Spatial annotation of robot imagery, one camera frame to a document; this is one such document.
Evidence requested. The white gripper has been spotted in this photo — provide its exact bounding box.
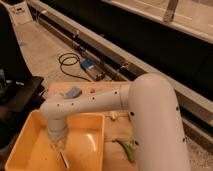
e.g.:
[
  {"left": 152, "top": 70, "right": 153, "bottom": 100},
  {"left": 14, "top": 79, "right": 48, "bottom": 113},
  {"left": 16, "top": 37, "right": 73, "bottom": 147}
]
[{"left": 47, "top": 127, "right": 68, "bottom": 150}]

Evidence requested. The white brush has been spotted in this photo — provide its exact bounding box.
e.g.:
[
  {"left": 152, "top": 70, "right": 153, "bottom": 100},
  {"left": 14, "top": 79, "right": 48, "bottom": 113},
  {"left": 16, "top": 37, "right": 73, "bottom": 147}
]
[{"left": 57, "top": 147, "right": 70, "bottom": 169}]

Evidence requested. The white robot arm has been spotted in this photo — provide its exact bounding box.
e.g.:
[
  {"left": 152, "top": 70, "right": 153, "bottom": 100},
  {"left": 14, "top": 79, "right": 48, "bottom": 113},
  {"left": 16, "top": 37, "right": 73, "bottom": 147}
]
[{"left": 40, "top": 73, "right": 191, "bottom": 171}]

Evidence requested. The yellow plastic tray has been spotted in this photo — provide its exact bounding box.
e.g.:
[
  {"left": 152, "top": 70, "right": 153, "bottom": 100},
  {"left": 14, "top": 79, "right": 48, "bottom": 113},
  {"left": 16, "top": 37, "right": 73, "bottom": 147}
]
[{"left": 5, "top": 110, "right": 105, "bottom": 171}]

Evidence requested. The blue sponge block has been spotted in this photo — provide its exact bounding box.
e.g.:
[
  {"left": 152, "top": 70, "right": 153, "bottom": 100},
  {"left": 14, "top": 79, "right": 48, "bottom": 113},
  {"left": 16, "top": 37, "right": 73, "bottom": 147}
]
[{"left": 66, "top": 87, "right": 82, "bottom": 99}]

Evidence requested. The black cart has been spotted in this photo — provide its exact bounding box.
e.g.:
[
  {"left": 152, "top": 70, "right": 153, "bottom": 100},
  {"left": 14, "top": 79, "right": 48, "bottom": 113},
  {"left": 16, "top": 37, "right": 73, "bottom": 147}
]
[{"left": 0, "top": 3, "right": 46, "bottom": 148}]

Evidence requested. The small beige toy piece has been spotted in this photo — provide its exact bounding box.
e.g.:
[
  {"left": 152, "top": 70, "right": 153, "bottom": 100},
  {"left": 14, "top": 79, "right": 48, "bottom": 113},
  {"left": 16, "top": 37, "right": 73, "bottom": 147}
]
[{"left": 110, "top": 112, "right": 118, "bottom": 121}]

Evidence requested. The blue power box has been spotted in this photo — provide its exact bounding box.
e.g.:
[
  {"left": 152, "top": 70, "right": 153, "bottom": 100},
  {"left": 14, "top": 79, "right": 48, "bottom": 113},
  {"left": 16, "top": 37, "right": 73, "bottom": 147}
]
[{"left": 80, "top": 59, "right": 105, "bottom": 81}]

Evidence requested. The green leafy vegetable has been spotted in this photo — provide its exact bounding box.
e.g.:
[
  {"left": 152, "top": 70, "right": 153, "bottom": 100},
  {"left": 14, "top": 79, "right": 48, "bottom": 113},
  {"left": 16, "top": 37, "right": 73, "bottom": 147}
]
[{"left": 112, "top": 137, "right": 136, "bottom": 163}]

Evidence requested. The white box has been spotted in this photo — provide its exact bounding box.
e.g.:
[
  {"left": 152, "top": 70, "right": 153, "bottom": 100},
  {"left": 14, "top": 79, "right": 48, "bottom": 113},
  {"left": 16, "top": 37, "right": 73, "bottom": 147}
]
[{"left": 8, "top": 1, "right": 33, "bottom": 26}]

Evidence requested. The black cable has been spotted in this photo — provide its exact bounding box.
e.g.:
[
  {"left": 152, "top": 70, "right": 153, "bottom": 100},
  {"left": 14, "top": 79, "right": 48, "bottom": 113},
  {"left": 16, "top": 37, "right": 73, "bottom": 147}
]
[{"left": 58, "top": 52, "right": 92, "bottom": 83}]

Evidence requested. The metal frame rail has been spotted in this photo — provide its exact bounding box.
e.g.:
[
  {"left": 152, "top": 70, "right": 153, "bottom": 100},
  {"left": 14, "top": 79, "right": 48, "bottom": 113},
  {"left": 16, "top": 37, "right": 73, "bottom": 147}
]
[{"left": 27, "top": 0, "right": 213, "bottom": 129}]

